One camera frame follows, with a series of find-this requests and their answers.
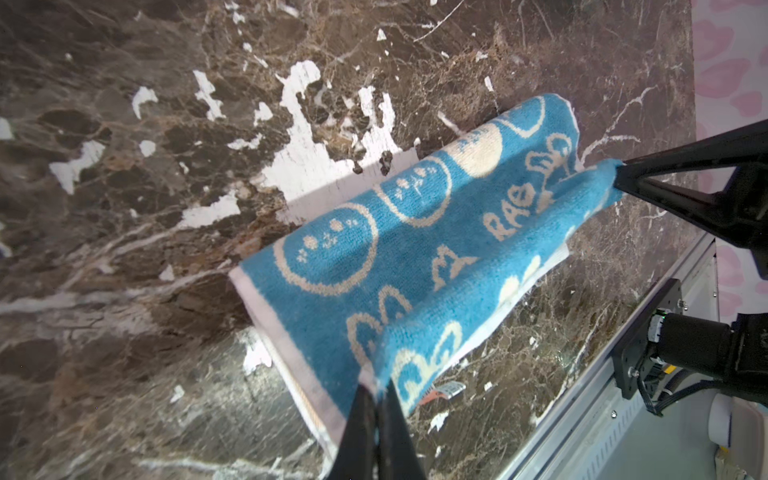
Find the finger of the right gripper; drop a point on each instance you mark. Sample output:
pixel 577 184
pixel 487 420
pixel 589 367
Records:
pixel 737 213

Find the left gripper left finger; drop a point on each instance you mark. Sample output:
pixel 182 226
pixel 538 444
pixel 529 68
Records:
pixel 357 452

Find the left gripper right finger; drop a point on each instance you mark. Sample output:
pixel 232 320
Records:
pixel 397 458

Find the teal patterned towel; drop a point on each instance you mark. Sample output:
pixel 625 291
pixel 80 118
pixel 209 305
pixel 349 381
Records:
pixel 398 284

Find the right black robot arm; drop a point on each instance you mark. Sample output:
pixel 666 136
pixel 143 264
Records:
pixel 719 185

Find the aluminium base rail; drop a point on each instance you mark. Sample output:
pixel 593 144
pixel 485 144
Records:
pixel 585 425

